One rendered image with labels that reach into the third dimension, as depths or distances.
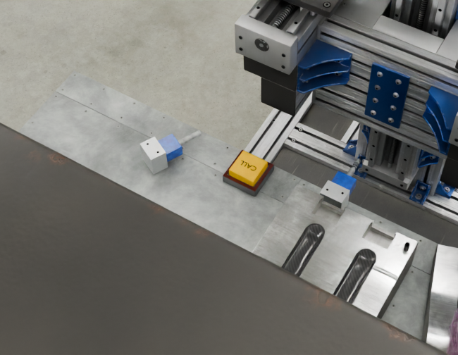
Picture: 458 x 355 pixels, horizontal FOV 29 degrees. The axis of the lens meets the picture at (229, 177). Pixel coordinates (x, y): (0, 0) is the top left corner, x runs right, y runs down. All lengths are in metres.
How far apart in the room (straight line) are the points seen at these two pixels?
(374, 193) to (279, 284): 2.19
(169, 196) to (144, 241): 1.45
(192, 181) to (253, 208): 0.14
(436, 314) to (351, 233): 0.22
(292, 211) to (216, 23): 1.64
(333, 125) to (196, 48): 0.71
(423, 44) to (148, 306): 1.59
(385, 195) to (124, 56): 1.13
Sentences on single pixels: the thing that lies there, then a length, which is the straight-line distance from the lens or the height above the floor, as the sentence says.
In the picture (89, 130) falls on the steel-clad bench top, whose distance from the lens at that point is 1.97.
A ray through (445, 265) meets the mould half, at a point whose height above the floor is 0.85.
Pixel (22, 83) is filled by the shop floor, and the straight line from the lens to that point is 3.18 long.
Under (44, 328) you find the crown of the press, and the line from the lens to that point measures 0.38.
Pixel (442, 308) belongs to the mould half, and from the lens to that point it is 1.67.
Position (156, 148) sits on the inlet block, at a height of 0.85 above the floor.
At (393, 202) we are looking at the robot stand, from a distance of 2.56.
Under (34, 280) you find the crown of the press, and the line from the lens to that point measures 0.39.
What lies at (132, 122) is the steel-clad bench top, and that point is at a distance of 1.97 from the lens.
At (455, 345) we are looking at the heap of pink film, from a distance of 1.59.
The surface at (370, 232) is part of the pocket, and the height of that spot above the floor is 0.86.
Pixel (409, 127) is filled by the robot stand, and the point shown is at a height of 0.74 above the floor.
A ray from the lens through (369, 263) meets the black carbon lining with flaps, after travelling 1.67.
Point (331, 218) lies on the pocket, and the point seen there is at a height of 0.86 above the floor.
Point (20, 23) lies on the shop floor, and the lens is 3.38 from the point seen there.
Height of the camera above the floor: 2.34
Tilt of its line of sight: 56 degrees down
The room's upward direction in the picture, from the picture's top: 3 degrees counter-clockwise
